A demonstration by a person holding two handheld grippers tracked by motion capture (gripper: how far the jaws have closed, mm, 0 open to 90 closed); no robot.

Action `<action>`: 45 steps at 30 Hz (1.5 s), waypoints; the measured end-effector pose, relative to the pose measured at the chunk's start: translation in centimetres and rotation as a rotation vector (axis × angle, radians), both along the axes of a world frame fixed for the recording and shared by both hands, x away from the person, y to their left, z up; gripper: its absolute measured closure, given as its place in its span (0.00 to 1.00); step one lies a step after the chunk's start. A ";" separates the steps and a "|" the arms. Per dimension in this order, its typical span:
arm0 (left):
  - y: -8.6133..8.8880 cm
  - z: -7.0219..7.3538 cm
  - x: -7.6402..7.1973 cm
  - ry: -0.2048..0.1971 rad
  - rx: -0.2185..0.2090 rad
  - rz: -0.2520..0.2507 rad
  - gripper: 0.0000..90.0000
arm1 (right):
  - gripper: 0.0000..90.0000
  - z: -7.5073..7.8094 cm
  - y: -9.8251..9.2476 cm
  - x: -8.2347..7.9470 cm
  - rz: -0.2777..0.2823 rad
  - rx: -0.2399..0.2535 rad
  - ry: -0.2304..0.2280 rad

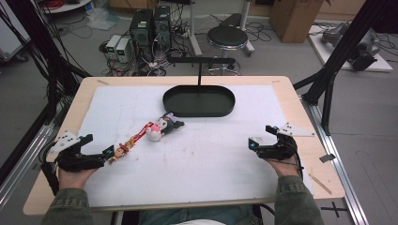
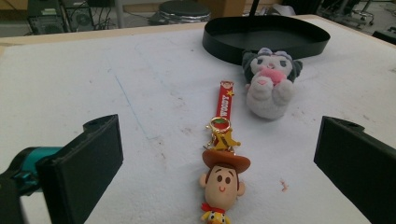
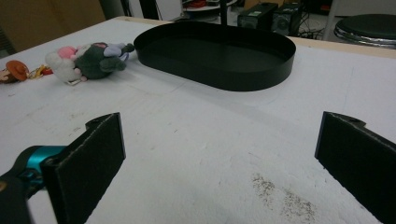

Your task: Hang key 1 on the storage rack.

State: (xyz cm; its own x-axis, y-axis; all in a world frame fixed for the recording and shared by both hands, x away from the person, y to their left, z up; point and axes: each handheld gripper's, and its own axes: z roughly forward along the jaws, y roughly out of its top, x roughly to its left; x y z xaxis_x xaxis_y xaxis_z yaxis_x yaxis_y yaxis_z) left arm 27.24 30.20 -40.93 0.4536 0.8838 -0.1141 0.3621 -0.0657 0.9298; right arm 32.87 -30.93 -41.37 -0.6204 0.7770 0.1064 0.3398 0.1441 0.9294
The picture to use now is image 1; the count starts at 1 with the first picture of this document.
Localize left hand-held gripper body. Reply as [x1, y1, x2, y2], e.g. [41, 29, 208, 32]
[46, 130, 107, 173]

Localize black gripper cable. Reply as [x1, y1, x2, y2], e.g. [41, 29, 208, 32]
[39, 140, 61, 197]
[266, 142, 305, 181]

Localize white power supply unit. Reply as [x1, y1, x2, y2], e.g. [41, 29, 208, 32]
[105, 34, 122, 61]
[115, 37, 131, 64]

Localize plush keychain with red strap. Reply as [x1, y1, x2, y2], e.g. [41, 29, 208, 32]
[107, 112, 186, 165]

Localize black round stool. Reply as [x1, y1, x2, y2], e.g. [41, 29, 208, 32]
[206, 12, 251, 77]

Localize white table mat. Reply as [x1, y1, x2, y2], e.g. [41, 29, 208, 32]
[77, 84, 314, 208]

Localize clear plastic bag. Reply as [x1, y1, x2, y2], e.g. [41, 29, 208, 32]
[84, 7, 121, 32]

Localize black metal frame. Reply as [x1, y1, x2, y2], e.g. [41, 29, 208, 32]
[293, 0, 398, 137]
[0, 0, 92, 186]

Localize person's right hand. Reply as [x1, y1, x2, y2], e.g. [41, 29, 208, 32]
[265, 156, 304, 180]

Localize grey equipment case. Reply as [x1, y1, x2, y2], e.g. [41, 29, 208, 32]
[0, 8, 32, 63]

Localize black stand with oval tray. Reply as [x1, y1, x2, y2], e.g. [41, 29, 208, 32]
[161, 55, 237, 119]

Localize thin wooden stick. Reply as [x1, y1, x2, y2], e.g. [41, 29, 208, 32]
[308, 172, 332, 196]

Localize white desk leg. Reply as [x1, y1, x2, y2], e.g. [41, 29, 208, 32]
[239, 0, 256, 58]
[187, 0, 204, 57]

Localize black tape piece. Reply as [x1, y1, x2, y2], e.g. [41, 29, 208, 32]
[318, 153, 336, 164]

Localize cardboard box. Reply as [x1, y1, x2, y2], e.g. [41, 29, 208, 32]
[268, 0, 332, 44]

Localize wooden table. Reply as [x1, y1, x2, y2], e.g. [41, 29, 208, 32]
[23, 75, 345, 218]

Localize black computer tower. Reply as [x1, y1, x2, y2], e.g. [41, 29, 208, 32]
[152, 5, 173, 49]
[129, 8, 155, 63]

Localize person's left hand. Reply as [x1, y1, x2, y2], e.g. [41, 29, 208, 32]
[57, 167, 100, 190]

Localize white round table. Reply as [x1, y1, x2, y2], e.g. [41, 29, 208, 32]
[41, 0, 92, 15]

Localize white floor board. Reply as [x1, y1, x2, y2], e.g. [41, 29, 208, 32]
[307, 24, 394, 73]

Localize aluminium rail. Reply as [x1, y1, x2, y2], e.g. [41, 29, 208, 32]
[0, 123, 55, 209]
[299, 95, 371, 225]

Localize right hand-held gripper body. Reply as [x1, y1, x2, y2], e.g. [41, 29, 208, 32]
[255, 122, 316, 161]

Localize grey robot parts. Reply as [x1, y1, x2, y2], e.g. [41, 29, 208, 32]
[320, 22, 382, 72]

